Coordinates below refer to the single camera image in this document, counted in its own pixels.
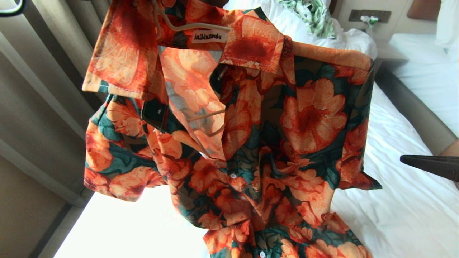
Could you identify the white bed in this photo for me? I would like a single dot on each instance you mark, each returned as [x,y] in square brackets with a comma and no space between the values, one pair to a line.
[398,215]
[426,71]

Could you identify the white clothes hanger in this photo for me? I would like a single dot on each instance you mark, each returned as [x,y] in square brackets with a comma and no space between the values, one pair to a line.
[200,26]

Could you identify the brown padded headboard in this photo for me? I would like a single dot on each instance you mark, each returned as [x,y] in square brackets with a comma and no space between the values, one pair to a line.
[423,9]

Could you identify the green patterned garment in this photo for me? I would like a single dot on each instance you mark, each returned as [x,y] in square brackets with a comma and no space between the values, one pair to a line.
[315,16]

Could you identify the white charger plug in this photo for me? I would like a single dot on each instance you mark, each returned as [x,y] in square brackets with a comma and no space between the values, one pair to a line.
[369,19]

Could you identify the wall switch panel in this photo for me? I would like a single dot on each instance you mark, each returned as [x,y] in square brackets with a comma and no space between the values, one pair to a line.
[383,15]

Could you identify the white pillow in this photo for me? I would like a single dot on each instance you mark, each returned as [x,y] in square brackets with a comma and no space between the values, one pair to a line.
[448,25]
[274,21]

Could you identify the beige curtain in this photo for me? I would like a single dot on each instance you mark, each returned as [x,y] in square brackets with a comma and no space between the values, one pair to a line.
[43,89]

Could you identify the orange floral shirt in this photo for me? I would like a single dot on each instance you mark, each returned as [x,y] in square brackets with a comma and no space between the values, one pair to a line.
[308,118]

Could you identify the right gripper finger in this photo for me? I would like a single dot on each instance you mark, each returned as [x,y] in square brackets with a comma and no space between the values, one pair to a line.
[435,165]

